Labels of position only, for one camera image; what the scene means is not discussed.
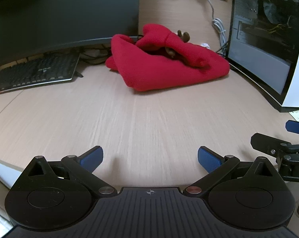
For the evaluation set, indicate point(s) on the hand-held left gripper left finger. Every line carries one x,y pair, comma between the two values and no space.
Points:
92,157

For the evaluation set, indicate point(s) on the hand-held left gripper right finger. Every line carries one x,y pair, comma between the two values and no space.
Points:
209,158

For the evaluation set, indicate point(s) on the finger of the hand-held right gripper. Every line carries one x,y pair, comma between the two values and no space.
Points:
263,141
298,128

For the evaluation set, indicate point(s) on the red fleece hoodie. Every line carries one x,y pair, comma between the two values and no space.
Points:
164,72

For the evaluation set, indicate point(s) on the white computer case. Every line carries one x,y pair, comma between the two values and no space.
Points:
296,67

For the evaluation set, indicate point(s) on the black keyboard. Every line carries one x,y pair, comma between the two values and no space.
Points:
35,72

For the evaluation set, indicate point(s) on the crumpled white paper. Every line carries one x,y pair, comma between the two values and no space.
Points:
205,45

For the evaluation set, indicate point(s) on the black computer monitor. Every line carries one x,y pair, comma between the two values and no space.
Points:
65,10

